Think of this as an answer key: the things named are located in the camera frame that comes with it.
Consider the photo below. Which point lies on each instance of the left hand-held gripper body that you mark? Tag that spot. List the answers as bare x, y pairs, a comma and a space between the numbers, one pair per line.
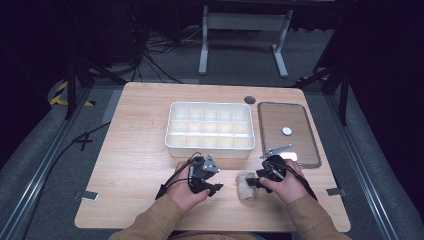
200, 173

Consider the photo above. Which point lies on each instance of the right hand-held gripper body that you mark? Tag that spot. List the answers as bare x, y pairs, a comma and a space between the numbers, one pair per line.
275, 166

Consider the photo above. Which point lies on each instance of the beige sock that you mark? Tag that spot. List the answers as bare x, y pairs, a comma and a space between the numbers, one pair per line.
245, 190

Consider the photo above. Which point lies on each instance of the person's right hand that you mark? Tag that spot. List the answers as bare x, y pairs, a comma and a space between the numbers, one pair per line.
286, 190

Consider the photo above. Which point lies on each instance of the person's left hand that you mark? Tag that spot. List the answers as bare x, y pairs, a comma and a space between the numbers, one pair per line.
185, 195

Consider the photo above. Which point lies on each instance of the white round sticker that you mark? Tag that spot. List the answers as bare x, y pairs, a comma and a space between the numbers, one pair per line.
287, 131

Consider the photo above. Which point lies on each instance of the person's tan clothing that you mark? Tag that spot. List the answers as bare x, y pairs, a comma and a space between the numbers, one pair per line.
213, 236

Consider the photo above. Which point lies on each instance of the white divided storage box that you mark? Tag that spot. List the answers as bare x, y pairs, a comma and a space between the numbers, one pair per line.
210, 130

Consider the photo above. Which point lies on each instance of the clear plastic box lid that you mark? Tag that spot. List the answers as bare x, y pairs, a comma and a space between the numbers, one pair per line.
283, 116

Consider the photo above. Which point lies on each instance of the grey tape piece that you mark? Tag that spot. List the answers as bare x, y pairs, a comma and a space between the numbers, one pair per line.
336, 191
87, 195

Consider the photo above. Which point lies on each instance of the black metal stand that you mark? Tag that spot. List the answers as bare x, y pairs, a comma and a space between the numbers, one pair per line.
343, 90
71, 86

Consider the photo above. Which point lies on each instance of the black tape cross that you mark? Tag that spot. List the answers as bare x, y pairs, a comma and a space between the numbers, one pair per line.
83, 140

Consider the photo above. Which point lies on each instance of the yellow black hazard tape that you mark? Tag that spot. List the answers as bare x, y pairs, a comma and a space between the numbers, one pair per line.
58, 96

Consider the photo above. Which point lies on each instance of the aluminium floor rail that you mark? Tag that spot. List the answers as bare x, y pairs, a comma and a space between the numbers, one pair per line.
363, 173
36, 173

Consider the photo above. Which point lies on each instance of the white metal desk frame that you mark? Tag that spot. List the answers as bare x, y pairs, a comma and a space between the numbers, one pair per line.
245, 21

